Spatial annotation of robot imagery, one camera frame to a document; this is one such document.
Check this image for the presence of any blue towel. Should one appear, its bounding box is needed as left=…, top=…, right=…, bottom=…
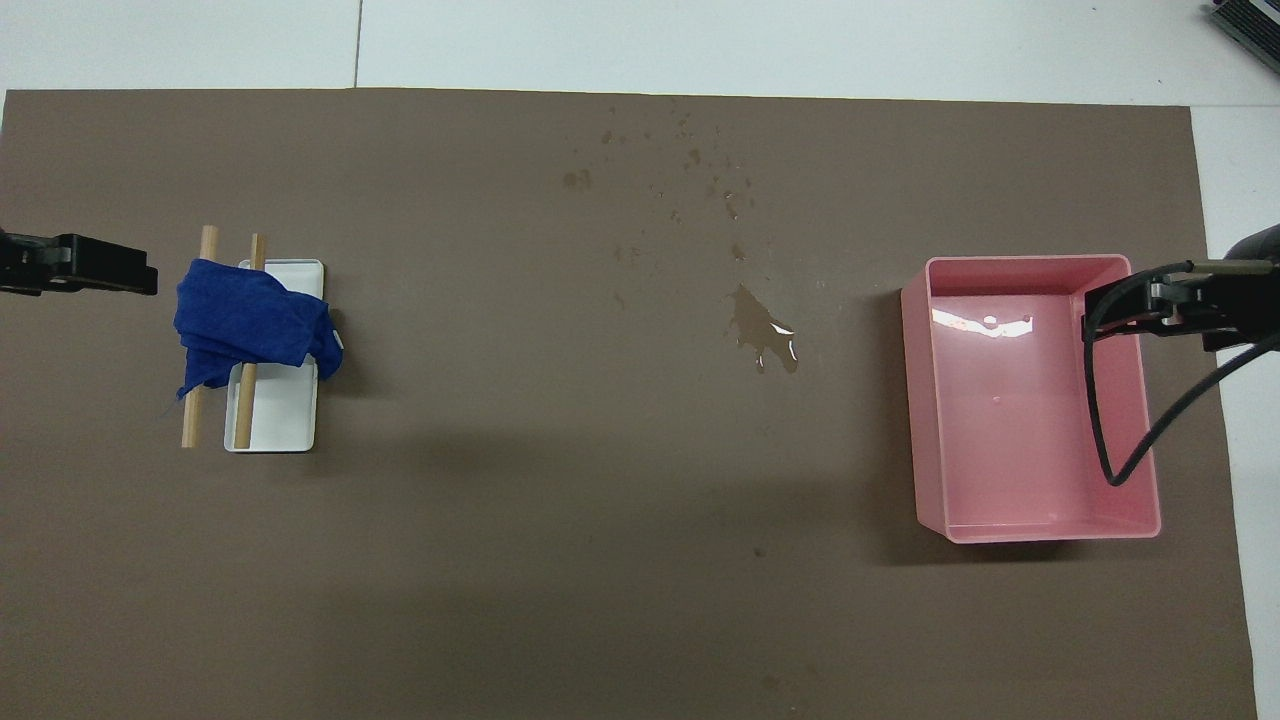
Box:
left=173, top=258, right=344, bottom=403

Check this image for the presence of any pink plastic bin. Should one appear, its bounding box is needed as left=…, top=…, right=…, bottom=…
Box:
left=900, top=254, right=1163, bottom=544

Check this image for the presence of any water puddle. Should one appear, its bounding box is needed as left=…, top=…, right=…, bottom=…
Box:
left=727, top=284, right=801, bottom=375

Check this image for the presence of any white rack with wooden sticks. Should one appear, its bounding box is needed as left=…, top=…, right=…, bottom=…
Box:
left=224, top=259, right=346, bottom=454

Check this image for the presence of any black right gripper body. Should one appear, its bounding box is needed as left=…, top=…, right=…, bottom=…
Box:
left=1205, top=225, right=1280, bottom=351

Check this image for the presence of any brown table mat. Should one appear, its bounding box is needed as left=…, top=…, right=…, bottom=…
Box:
left=0, top=88, right=1259, bottom=720

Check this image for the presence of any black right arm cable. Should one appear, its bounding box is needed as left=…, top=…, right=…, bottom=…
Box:
left=1082, top=258, right=1280, bottom=488

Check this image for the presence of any grey ribbed device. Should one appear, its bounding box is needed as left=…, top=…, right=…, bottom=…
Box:
left=1205, top=0, right=1280, bottom=73

